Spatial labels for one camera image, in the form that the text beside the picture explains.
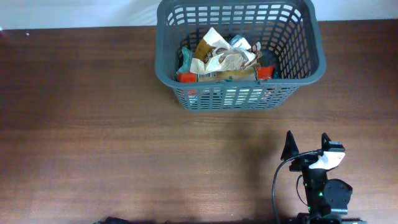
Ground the blue rectangular carton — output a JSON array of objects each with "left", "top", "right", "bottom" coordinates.
[{"left": 228, "top": 35, "right": 251, "bottom": 50}]

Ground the grey plastic mesh basket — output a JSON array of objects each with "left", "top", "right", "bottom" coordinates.
[{"left": 155, "top": 0, "right": 326, "bottom": 111}]

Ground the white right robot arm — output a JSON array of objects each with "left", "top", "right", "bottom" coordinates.
[{"left": 277, "top": 131, "right": 363, "bottom": 224}]

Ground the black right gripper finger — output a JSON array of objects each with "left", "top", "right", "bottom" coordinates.
[
  {"left": 280, "top": 131, "right": 299, "bottom": 161},
  {"left": 321, "top": 133, "right": 331, "bottom": 151}
]

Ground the mint green snack wrapper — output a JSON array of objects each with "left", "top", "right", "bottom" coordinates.
[{"left": 176, "top": 47, "right": 194, "bottom": 74}]

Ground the beige Pantree snack bag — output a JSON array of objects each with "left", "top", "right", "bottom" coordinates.
[{"left": 244, "top": 42, "right": 262, "bottom": 67}]

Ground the orange biscuit packet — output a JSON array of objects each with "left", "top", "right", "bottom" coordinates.
[{"left": 177, "top": 65, "right": 275, "bottom": 83}]

